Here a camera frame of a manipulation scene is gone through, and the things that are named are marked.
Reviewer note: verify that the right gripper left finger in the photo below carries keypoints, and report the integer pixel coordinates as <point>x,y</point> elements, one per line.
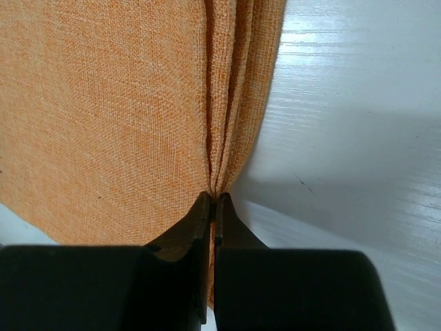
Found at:
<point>158,286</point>

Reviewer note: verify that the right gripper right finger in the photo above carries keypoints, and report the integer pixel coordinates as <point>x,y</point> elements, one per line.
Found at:
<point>262,288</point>

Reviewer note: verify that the orange cloth napkin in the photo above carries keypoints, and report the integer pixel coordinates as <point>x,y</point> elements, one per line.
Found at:
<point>115,115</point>

